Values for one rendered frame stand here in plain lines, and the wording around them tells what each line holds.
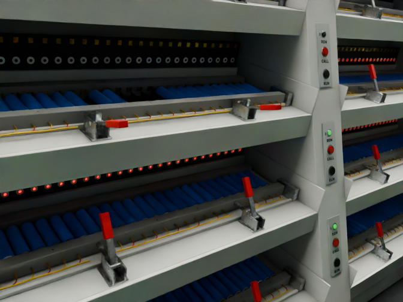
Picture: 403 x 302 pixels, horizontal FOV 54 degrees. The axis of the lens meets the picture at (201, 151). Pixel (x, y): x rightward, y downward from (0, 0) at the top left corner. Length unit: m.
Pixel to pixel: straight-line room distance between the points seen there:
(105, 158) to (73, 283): 0.17
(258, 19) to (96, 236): 0.44
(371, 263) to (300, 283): 0.25
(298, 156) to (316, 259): 0.21
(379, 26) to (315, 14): 0.25
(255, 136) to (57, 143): 0.33
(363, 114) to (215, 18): 0.44
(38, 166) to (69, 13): 0.19
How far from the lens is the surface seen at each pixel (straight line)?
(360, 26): 0.97
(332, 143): 0.84
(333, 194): 0.86
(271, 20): 0.74
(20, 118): 0.53
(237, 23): 0.68
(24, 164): 0.49
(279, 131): 0.73
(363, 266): 1.05
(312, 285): 0.89
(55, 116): 0.54
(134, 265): 0.59
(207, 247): 0.65
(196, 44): 0.79
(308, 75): 0.79
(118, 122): 0.46
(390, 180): 1.08
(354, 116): 0.92
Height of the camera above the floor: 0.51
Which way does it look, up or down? 6 degrees down
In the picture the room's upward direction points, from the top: 5 degrees counter-clockwise
